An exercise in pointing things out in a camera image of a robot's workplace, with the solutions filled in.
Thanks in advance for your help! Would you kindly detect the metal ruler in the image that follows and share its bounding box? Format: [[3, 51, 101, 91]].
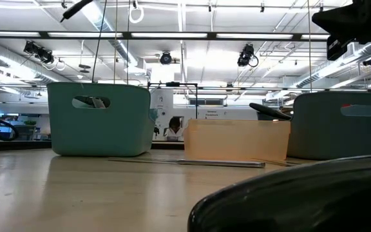
[[108, 157, 266, 169]]

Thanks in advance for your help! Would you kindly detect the black rounded kitchen utensil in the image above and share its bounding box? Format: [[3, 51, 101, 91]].
[[187, 153, 371, 232]]

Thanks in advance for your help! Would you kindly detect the grey-blue plastic bin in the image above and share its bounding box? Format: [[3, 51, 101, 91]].
[[287, 91, 371, 161]]

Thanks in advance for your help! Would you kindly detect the wooden box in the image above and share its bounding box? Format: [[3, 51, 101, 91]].
[[183, 118, 292, 162]]

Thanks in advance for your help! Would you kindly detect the person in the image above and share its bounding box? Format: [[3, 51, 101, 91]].
[[163, 115, 186, 142]]

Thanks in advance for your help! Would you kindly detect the teal plastic bin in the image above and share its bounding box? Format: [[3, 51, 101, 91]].
[[46, 81, 157, 158]]

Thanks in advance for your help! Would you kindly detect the black workbench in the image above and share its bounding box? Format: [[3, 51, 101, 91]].
[[0, 137, 185, 155]]

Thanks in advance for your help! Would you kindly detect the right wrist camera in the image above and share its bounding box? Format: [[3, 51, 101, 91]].
[[326, 34, 349, 62]]

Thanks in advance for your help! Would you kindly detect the black hanging camera with cable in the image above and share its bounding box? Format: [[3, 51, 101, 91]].
[[236, 43, 260, 68]]

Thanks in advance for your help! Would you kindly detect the black frame bar with lights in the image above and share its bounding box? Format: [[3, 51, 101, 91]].
[[0, 30, 331, 41]]

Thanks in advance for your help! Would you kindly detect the round black hanging camera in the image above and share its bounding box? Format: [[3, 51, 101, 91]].
[[159, 50, 173, 65]]

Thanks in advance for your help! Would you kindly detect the thin black metal frame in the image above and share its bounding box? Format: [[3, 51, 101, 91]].
[[146, 81, 199, 119]]

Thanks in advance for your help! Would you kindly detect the white cable ring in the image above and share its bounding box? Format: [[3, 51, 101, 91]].
[[129, 5, 145, 24]]

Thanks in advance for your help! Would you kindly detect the dark hanging cable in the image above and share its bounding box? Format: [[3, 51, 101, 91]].
[[91, 0, 108, 83]]

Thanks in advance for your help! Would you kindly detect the white cable loop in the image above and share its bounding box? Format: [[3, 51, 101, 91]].
[[42, 57, 67, 72]]

